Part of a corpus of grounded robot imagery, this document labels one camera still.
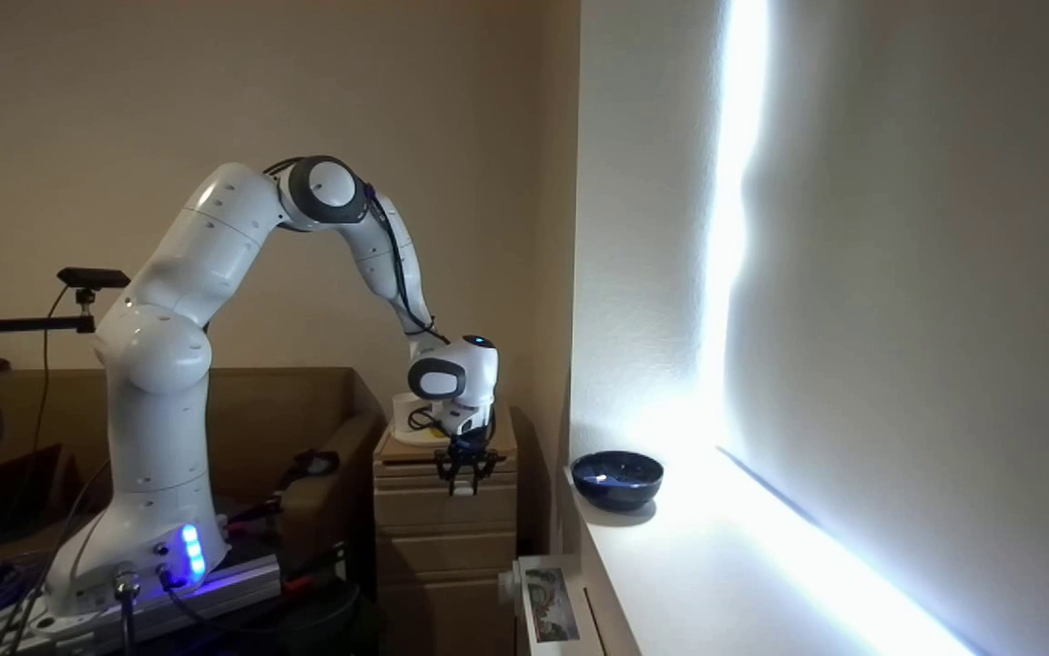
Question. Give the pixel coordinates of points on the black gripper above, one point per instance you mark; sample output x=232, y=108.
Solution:
x=466, y=449

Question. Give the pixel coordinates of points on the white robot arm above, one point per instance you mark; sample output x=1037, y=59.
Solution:
x=159, y=361

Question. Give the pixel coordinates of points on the wooden nightstand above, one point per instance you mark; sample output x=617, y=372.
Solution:
x=439, y=557

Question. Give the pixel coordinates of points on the blue bowl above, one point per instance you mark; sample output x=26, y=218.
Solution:
x=617, y=479

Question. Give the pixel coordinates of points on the aluminium mounting rail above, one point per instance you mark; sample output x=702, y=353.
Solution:
x=136, y=619

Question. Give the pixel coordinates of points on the black camera on stand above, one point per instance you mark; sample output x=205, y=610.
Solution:
x=90, y=281

